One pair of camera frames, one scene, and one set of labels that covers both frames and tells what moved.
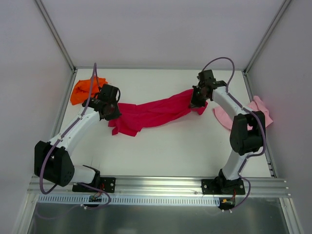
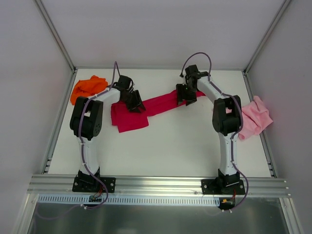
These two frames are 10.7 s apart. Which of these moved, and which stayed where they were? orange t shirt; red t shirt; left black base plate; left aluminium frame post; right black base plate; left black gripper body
Moved: red t shirt; left black gripper body
Stayed: right black base plate; left black base plate; orange t shirt; left aluminium frame post
